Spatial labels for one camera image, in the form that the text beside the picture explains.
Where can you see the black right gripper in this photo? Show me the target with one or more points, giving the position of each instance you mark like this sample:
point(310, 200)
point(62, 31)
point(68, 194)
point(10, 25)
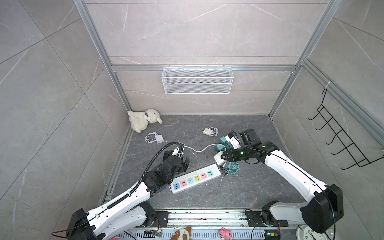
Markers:
point(231, 156)

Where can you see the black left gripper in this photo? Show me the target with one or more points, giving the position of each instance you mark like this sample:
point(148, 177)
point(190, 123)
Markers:
point(184, 165)

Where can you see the white power strip colourful sockets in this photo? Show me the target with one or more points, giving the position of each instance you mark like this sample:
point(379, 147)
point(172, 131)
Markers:
point(195, 178)

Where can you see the white black-cabled plug adapter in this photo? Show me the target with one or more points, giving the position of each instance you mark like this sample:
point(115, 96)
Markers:
point(221, 163)

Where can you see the teal charger adapter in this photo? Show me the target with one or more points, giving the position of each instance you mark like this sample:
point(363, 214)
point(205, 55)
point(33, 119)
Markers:
point(224, 140)
point(220, 148)

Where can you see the white charger with cable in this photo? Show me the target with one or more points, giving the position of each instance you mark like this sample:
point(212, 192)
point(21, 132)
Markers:
point(154, 138)
point(211, 132)

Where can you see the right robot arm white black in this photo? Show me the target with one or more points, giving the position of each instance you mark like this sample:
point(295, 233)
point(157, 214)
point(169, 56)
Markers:
point(323, 205)

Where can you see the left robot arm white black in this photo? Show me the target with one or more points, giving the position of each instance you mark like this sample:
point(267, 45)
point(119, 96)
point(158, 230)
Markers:
point(131, 208)

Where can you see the white plush lamb toy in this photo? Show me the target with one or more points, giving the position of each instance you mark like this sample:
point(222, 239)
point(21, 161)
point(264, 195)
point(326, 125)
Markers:
point(140, 120)

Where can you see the brown white plush dog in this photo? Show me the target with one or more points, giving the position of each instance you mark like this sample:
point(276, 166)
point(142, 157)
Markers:
point(183, 234)

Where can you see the pink plush toy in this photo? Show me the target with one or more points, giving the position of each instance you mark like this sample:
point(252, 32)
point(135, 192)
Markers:
point(225, 234)

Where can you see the white alarm clock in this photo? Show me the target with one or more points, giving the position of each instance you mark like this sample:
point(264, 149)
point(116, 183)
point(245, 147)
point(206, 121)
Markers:
point(304, 232)

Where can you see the white charger with coiled cable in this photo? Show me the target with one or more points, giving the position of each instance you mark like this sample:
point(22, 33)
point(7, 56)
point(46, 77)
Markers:
point(154, 138)

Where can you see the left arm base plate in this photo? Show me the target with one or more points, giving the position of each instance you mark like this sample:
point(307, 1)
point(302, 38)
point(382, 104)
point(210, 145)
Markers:
point(161, 218)

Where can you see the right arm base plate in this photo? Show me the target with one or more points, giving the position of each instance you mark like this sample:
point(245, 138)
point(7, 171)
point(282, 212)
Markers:
point(258, 219)

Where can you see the white wire mesh basket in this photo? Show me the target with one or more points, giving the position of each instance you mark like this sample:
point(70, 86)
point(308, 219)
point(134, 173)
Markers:
point(197, 80)

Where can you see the black wire hook rack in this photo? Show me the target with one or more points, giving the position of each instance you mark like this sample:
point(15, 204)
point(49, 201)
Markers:
point(339, 133)

